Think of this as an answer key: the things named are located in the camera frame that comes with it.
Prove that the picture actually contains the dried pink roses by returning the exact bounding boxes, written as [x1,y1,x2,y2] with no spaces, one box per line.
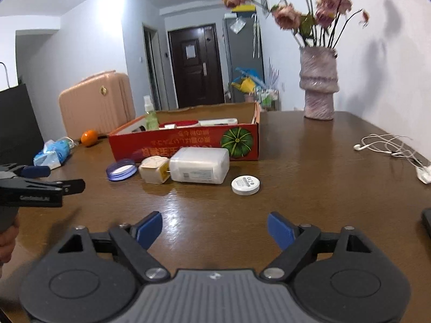
[222,0,370,48]

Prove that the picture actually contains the clear plastic containers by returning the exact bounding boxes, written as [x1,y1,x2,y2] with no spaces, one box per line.
[256,87,280,110]

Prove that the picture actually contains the blue face mask pack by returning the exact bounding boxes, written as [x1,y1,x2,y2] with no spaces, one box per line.
[33,137,75,169]

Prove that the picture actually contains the white plastic box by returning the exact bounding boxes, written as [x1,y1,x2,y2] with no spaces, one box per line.
[169,147,230,185]

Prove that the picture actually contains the white folded umbrella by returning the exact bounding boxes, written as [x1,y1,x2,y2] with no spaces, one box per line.
[251,13,261,58]

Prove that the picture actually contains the pink suitcase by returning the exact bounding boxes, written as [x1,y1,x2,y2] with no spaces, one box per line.
[58,71,136,140]

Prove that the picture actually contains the small cream container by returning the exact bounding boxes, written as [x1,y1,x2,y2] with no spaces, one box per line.
[139,156,171,184]

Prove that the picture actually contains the red cardboard box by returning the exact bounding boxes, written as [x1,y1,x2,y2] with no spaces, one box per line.
[108,102,261,163]

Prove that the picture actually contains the pink textured vase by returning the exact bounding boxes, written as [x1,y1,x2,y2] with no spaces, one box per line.
[300,46,339,121]

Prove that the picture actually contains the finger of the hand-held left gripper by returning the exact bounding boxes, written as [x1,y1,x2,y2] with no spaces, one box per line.
[0,164,51,180]
[50,179,86,196]

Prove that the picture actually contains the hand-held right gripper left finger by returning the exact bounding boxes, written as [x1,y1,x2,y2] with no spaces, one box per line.
[57,211,169,280]

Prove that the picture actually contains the red white lint brush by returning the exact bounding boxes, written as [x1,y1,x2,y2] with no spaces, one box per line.
[159,118,238,130]

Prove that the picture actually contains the orange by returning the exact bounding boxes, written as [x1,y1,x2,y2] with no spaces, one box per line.
[81,130,99,147]

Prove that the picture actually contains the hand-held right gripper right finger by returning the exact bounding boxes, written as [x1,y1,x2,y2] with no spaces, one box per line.
[263,212,373,280]

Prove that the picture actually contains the yellow blue plastic toy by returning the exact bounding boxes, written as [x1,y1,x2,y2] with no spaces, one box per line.
[231,67,265,95]

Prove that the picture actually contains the white wired earphones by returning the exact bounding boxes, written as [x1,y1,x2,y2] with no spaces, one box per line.
[353,134,423,169]

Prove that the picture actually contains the person's left hand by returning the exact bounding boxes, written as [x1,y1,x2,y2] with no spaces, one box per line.
[0,225,20,278]

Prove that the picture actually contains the purple wall decoration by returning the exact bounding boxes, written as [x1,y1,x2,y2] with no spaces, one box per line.
[267,59,280,89]

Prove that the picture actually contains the green spray bottle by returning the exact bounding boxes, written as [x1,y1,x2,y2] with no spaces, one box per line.
[143,95,159,131]

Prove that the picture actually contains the black paper bag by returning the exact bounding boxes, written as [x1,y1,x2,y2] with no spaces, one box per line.
[0,62,45,165]

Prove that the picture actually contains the blue rimmed round lid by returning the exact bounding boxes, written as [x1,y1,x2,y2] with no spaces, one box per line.
[106,158,138,182]

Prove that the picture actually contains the dark brown door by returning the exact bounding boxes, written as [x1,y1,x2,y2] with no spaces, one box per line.
[168,23,224,109]

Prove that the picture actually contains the grey refrigerator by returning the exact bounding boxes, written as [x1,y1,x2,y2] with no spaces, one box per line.
[224,12,265,103]

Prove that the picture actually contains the clear plastic bag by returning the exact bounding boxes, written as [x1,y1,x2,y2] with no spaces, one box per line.
[229,17,246,34]

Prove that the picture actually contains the crumpled white tissue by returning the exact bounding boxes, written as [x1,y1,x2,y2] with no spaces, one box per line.
[416,165,431,184]

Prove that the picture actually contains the white round disc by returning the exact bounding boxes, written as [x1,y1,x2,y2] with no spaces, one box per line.
[231,175,260,195]

